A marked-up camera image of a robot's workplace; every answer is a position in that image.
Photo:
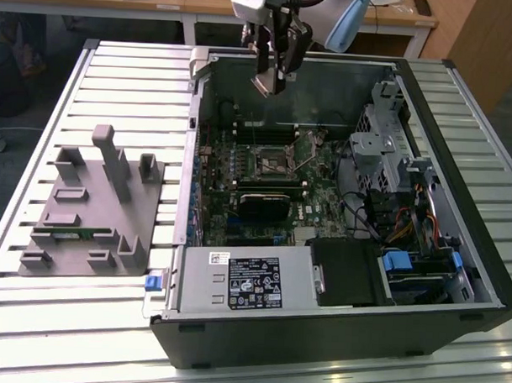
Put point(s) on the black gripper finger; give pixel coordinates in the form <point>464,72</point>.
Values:
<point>263,53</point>
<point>297,46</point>

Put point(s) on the silver CPU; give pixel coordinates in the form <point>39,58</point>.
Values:
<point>261,86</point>

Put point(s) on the CPU socket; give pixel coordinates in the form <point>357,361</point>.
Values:
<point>270,162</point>

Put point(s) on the grey case hinge block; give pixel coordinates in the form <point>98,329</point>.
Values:
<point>198,61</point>

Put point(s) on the black RAM slot bank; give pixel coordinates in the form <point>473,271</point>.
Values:
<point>273,185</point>
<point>270,137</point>

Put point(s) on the silver perforated drive cage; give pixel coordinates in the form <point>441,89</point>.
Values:
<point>389,120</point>

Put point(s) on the small black desk item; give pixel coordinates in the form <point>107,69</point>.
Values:
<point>422,6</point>

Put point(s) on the black graphics card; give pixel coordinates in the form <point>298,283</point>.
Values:
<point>264,208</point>

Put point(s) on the green motherboard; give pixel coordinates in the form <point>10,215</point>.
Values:
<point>322,210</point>

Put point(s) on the grey plastic bay holder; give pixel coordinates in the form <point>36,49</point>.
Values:
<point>416,172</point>

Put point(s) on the silver chipset heatsink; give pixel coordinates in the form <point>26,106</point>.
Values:
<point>303,235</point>

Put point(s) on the wooden cabinet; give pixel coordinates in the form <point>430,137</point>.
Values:
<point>488,48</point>

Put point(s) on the grey parts rack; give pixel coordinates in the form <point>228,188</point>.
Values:
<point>142,204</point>

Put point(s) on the silver drive bay plate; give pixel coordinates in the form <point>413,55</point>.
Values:
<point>442,215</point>

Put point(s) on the grey power supply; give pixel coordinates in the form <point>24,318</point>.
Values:
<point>202,278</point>

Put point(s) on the silver shroud latch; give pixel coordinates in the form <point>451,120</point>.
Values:
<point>319,280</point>

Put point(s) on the black plastic shroud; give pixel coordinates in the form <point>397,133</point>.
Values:
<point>345,274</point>

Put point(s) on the blue disk carrier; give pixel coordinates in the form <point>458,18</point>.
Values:
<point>395,263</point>

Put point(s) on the green RAM stick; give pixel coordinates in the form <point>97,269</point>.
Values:
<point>87,232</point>

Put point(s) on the blue case latch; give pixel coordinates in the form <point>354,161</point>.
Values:
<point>153,282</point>

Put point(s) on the blue plastic tab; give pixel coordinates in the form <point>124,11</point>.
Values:
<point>456,260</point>

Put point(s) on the black disk drive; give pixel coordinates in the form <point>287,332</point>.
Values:
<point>417,285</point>

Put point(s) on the black PC case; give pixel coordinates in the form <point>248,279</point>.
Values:
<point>276,343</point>

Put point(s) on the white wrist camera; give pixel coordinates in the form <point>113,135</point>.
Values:
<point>247,6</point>

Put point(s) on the silver metal bracket box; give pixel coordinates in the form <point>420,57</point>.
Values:
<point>366,157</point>

